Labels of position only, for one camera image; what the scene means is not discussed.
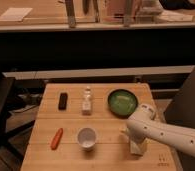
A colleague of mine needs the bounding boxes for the black rectangular block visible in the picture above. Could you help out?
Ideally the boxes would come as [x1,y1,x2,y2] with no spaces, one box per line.
[58,93,68,110]

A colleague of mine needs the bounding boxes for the white cup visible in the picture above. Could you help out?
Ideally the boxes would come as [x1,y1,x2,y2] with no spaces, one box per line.
[77,127,97,151]

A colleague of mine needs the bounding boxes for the green bowl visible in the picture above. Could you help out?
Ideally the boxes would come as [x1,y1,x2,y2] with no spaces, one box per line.
[107,89,138,118]

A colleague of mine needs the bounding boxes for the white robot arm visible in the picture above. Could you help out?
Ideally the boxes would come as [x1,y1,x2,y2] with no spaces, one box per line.
[123,103,195,157]

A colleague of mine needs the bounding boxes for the orange carrot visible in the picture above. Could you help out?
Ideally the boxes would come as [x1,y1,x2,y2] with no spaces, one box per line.
[50,128,63,150]

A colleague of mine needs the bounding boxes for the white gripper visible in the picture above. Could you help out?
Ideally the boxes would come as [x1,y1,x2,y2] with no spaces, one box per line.
[121,129,148,152]

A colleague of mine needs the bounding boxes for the white rectangular sponge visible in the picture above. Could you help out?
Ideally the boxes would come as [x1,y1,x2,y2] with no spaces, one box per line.
[130,141,147,156]

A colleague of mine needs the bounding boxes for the small white bottle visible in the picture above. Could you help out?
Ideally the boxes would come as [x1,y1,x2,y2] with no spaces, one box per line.
[82,86,92,115]

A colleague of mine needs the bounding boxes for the white paper sheet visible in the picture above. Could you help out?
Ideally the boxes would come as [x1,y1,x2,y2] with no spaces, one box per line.
[0,7,32,22]

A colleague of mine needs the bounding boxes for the black chair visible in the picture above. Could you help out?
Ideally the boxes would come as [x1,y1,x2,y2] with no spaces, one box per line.
[0,76,35,161]

